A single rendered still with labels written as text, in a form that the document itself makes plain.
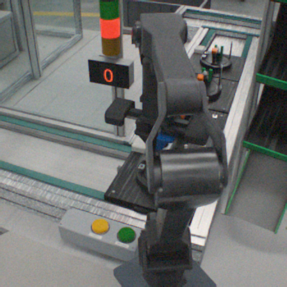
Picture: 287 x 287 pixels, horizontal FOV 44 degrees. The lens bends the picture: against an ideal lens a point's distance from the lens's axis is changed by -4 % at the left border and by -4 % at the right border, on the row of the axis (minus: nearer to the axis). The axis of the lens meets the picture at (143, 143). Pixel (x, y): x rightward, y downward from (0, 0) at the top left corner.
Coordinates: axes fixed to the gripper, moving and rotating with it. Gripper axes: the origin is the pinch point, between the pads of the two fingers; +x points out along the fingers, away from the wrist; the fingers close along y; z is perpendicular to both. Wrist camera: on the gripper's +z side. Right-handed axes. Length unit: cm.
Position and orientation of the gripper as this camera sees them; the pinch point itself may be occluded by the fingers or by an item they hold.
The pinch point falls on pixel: (157, 142)
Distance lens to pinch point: 68.5
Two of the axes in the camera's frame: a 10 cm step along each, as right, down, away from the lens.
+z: 3.6, -6.0, 7.2
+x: 0.0, 7.7, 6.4
